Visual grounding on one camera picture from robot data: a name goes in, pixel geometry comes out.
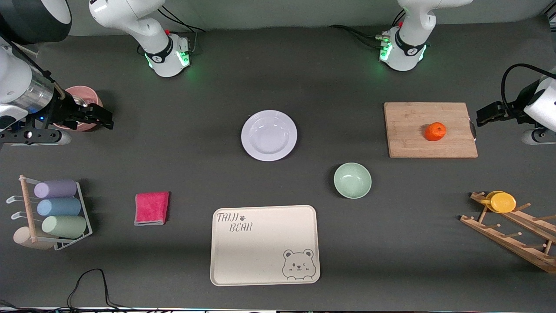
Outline orange fruit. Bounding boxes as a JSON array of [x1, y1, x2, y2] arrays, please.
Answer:
[[424, 122, 447, 142]]

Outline white ridged plate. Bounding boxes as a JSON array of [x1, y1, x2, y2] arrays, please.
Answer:
[[241, 110, 298, 162]]

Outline pink bowl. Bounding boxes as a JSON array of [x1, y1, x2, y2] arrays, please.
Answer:
[[52, 86, 104, 132]]

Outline purple cup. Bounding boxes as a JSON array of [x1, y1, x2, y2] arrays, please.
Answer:
[[34, 180, 78, 199]]

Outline wooden cutting board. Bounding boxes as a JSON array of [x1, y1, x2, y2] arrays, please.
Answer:
[[384, 102, 479, 159]]

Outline yellow mug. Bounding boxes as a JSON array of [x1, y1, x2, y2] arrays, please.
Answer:
[[480, 190, 517, 213]]

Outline blue cup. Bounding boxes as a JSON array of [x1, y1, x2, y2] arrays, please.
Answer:
[[37, 198, 82, 217]]

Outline pink folded cloth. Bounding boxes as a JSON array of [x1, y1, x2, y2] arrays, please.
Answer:
[[134, 191, 170, 226]]

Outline green cup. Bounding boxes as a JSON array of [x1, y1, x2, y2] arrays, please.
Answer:
[[42, 215, 87, 239]]

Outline wooden peg mug rack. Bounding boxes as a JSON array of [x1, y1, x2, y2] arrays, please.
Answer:
[[460, 191, 556, 274]]

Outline beige cup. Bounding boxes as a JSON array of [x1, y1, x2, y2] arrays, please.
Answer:
[[13, 227, 55, 250]]

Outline pale green bowl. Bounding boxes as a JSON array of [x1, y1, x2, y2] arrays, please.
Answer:
[[334, 162, 372, 200]]

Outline cream bear print tray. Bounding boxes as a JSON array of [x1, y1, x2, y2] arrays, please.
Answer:
[[210, 205, 321, 286]]

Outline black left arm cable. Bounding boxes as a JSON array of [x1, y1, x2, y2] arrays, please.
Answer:
[[501, 63, 556, 118]]

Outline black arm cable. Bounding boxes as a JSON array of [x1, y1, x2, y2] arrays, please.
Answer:
[[501, 63, 556, 118], [0, 35, 66, 97]]

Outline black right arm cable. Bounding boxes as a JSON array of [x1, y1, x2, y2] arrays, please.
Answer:
[[0, 35, 66, 97]]

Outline white wire cup rack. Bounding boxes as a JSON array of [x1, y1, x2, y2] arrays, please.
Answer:
[[7, 175, 93, 251]]

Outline black right arm base cables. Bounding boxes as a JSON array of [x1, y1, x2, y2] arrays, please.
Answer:
[[157, 7, 205, 55]]

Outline black arm base cables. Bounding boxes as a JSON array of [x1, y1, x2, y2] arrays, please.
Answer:
[[328, 9, 407, 49], [157, 7, 205, 55]]

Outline black left arm base cables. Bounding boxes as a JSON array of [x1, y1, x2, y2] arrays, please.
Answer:
[[328, 9, 407, 49]]

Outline black table edge cable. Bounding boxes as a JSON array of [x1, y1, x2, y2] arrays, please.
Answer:
[[0, 269, 131, 312]]

